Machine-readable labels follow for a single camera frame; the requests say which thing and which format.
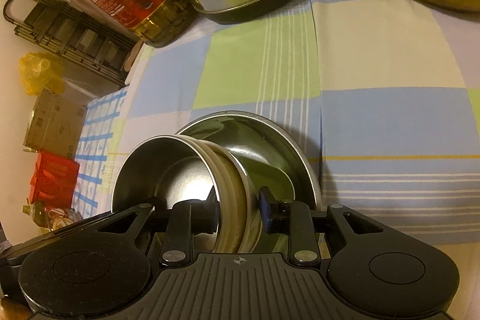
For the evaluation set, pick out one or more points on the yellow plastic bag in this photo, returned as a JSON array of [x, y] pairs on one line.
[[39, 72]]

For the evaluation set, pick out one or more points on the small stainless steel bowl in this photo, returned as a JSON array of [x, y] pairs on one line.
[[180, 170]]

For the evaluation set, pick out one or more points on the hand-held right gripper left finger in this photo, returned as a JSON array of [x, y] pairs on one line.
[[204, 215]]

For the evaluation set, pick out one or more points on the blue white printed cloth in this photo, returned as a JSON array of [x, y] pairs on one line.
[[97, 125]]

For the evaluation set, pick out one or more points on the folded step ladder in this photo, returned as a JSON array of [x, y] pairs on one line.
[[75, 39]]

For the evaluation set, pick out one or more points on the large stainless steel plate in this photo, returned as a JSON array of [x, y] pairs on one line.
[[270, 143]]

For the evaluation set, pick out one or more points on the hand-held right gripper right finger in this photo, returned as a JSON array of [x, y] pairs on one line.
[[265, 211]]

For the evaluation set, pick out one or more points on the red box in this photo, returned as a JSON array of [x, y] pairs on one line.
[[52, 179]]

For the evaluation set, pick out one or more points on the cardboard box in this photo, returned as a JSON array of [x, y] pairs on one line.
[[54, 123]]

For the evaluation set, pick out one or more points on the small yellow bottle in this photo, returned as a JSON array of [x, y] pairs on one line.
[[34, 215]]

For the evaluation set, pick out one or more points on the checked pastel tablecloth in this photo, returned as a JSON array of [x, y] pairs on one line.
[[375, 80]]

